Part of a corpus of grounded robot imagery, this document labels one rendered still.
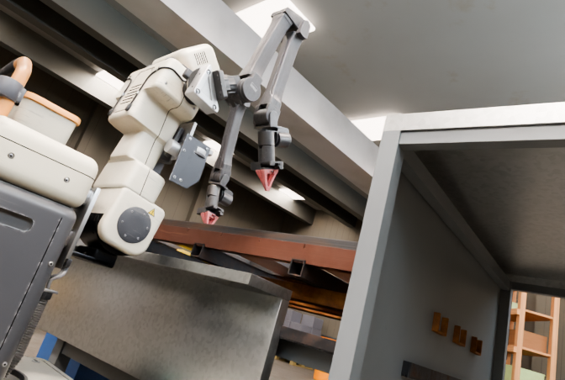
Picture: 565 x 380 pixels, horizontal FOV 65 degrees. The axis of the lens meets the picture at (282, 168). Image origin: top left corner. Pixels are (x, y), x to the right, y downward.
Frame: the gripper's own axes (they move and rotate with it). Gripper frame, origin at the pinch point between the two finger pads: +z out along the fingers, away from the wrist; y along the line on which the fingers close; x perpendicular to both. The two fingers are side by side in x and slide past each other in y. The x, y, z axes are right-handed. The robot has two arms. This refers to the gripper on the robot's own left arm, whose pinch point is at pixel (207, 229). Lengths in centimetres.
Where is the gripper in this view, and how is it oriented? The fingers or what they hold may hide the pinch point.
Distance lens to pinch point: 190.7
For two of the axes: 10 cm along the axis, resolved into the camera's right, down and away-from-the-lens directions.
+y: -8.3, 2.1, 5.2
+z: -0.8, 8.8, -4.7
